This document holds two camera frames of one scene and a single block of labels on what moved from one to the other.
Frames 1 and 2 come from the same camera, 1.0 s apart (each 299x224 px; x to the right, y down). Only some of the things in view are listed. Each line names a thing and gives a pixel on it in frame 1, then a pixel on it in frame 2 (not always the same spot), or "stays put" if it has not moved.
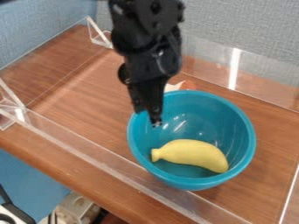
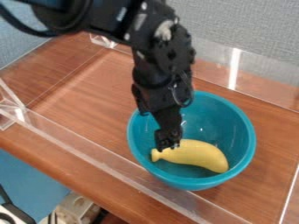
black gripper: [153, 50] -> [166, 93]
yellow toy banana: [193, 151] stays put
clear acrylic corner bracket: [99, 37] stays put
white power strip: [76, 210] stays put
